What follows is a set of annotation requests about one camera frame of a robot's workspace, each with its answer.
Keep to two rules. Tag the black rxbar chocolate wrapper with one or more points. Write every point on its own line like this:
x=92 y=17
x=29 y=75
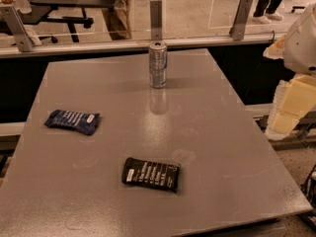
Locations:
x=151 y=175

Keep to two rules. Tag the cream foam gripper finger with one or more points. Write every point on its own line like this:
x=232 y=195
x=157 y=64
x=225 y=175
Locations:
x=292 y=101
x=275 y=50

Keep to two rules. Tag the person in black trousers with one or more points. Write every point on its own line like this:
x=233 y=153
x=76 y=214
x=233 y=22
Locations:
x=266 y=11

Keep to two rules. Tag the person in tan trousers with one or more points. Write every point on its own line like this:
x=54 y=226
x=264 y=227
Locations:
x=117 y=20

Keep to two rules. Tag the blue rxbar wrapper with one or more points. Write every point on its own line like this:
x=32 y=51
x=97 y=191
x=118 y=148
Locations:
x=85 y=123

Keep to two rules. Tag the right metal bracket post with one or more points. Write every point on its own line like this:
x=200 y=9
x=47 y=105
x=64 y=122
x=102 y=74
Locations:
x=238 y=28

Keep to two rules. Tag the black office desk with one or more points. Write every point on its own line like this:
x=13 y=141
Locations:
x=68 y=12

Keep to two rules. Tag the left metal bracket post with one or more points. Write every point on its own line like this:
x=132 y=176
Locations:
x=16 y=27

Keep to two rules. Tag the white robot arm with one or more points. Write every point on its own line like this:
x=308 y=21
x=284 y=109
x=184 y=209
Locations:
x=299 y=50

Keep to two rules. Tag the metal bracket post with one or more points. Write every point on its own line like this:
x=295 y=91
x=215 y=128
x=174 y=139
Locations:
x=238 y=28
x=156 y=19
x=16 y=27

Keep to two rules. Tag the middle metal bracket post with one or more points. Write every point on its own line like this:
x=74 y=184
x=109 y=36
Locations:
x=156 y=19

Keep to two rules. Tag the metal guard rail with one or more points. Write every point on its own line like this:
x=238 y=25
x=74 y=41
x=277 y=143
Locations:
x=134 y=45

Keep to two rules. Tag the silver redbull can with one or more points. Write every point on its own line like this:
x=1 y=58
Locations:
x=158 y=64

